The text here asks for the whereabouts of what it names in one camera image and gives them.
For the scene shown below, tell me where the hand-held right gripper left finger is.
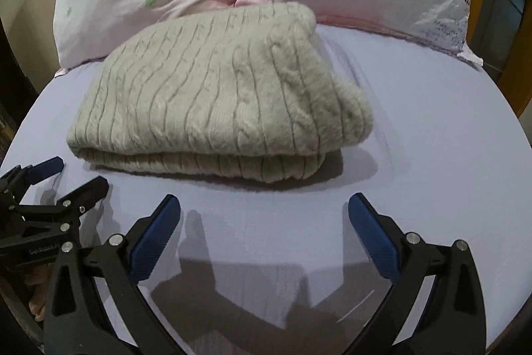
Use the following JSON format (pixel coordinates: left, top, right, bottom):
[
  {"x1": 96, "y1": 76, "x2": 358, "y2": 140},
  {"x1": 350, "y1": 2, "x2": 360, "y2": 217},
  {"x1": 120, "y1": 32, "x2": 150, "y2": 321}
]
[{"x1": 43, "y1": 194, "x2": 189, "y2": 355}]

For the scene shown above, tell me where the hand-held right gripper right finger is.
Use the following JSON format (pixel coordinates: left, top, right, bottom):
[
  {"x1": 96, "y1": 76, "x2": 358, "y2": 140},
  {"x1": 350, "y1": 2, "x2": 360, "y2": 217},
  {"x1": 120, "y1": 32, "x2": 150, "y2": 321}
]
[{"x1": 346, "y1": 192, "x2": 488, "y2": 355}]

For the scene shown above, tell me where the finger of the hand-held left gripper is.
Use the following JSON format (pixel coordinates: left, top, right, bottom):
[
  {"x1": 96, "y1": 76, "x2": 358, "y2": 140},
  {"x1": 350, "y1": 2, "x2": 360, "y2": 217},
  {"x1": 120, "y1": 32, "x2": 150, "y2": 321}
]
[
  {"x1": 8, "y1": 176, "x2": 110, "y2": 223},
  {"x1": 0, "y1": 156, "x2": 65, "y2": 208}
]

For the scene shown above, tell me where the beige cable-knit sweater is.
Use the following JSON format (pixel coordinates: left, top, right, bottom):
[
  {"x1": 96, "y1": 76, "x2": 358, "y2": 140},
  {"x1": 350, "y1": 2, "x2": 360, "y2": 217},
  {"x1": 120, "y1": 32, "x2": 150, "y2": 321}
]
[{"x1": 66, "y1": 1, "x2": 374, "y2": 184}]

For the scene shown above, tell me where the person's left hand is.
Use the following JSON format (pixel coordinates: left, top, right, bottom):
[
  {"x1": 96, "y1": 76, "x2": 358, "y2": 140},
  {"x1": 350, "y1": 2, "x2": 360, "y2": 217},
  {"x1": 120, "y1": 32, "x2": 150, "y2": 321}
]
[{"x1": 24, "y1": 266, "x2": 54, "y2": 320}]

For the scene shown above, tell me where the wooden bed frame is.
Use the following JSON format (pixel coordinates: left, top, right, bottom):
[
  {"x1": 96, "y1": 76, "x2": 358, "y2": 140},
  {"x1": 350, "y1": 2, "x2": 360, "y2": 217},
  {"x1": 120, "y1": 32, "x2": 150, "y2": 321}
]
[{"x1": 465, "y1": 0, "x2": 532, "y2": 119}]

